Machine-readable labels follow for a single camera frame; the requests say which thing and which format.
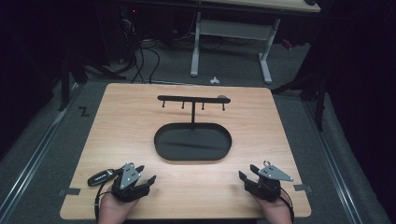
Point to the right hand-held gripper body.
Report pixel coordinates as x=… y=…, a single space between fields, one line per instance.
x=271 y=174

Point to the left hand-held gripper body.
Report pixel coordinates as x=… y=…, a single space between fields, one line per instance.
x=129 y=177

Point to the black key rack with tray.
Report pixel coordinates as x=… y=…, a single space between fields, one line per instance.
x=193 y=146

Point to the person's right hand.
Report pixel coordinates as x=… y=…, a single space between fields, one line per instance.
x=275 y=211

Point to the person's left hand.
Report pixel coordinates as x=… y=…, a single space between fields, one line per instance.
x=112 y=211

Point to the grey tape strip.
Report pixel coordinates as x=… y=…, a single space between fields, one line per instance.
x=70 y=191
x=302 y=187

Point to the small grey round object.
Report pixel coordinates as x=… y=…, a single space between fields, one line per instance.
x=222 y=96

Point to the black floor tape mark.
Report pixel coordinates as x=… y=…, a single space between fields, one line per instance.
x=83 y=111

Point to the black metal stand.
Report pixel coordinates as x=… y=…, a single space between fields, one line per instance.
x=320 y=109
x=64 y=90

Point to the small white floor object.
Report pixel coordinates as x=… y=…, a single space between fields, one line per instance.
x=214 y=81

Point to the small red object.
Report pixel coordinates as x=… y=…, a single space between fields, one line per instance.
x=287 y=44

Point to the dark equipment tower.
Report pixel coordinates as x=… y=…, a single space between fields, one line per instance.
x=129 y=25

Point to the metal floor rail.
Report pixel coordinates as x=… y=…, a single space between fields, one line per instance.
x=330 y=161
x=31 y=162

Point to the white metal frame desk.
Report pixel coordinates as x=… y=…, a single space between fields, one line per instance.
x=236 y=29

